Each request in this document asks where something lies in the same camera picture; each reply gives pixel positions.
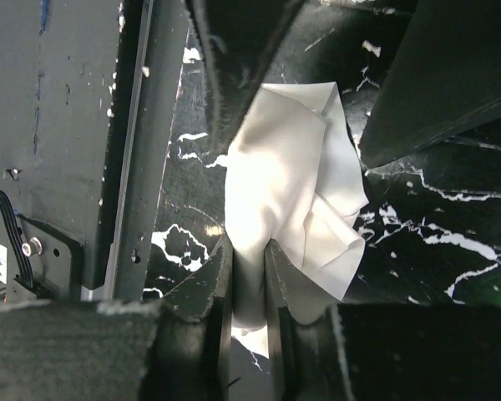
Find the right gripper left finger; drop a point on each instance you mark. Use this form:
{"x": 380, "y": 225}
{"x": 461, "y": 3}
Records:
{"x": 173, "y": 348}

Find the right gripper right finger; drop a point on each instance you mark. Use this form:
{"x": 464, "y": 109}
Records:
{"x": 323, "y": 349}

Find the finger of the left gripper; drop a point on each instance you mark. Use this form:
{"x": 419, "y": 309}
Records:
{"x": 444, "y": 80}
{"x": 238, "y": 41}

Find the white underwear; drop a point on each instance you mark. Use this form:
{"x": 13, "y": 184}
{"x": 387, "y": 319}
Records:
{"x": 293, "y": 176}

